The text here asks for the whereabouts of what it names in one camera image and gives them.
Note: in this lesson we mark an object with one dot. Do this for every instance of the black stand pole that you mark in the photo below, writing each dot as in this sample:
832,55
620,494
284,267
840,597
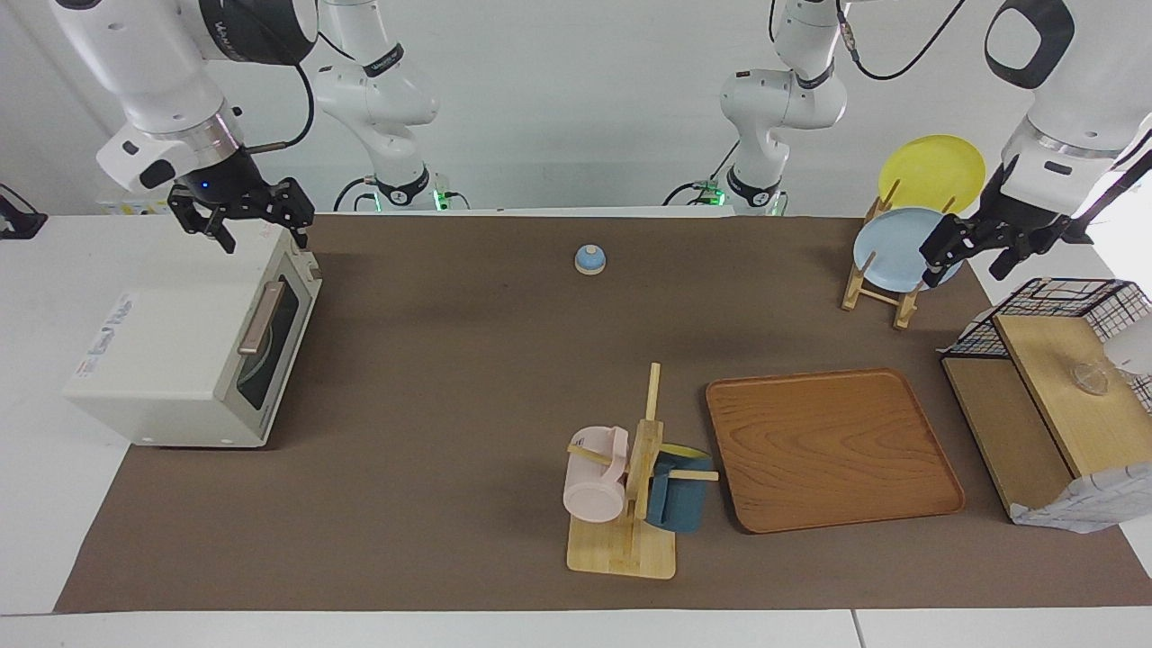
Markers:
1116,189

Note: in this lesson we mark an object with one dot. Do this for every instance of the wooden mug rack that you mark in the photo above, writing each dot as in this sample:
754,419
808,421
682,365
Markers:
621,549

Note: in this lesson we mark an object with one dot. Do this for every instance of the green lit base connector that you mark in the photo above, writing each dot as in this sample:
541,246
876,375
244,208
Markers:
443,196
711,191

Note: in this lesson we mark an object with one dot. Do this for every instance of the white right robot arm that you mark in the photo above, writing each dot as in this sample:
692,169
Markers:
162,72

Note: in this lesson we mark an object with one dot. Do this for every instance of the small blue call bell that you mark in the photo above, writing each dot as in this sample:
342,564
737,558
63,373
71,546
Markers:
590,259

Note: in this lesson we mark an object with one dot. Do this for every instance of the brown table mat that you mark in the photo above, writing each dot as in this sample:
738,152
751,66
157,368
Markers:
432,378

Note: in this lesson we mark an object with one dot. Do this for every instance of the clear glass cup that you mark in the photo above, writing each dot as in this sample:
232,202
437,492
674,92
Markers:
1091,378

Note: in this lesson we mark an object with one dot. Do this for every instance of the light blue plate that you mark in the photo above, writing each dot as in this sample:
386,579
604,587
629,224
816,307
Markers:
891,252

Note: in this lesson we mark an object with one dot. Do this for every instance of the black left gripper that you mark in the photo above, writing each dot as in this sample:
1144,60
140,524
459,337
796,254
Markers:
1017,220

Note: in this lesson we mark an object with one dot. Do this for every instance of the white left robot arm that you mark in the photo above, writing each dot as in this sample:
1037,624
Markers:
1080,90

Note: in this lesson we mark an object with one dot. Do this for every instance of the white toaster oven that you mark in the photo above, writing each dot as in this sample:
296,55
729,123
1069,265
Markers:
153,360

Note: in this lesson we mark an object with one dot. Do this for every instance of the white checkered cloth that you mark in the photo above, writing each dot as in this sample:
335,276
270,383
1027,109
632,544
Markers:
1098,504

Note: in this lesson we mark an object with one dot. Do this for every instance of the brown wooden tray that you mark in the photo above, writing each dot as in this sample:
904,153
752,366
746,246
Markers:
828,450

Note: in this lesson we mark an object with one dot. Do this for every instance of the pink mug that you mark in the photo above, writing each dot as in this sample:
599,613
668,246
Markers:
594,486

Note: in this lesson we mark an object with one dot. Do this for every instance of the white box with yellow labels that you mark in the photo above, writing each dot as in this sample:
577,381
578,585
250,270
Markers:
117,205

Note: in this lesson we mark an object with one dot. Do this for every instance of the light wooden board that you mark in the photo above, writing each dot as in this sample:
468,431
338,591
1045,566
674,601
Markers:
1062,414

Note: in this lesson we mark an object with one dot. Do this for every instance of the yellow plate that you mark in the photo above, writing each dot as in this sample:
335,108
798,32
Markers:
936,171

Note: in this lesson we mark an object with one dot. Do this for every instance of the black clamp mount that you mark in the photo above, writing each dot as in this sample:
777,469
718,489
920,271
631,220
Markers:
18,220

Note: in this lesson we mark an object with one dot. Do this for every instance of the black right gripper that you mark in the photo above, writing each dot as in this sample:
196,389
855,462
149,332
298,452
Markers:
216,184

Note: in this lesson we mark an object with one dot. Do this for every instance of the dark blue mug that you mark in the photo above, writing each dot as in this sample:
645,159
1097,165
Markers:
679,504

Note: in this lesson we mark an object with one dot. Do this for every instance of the wooden plate rack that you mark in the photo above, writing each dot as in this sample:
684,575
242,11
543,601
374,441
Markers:
904,310

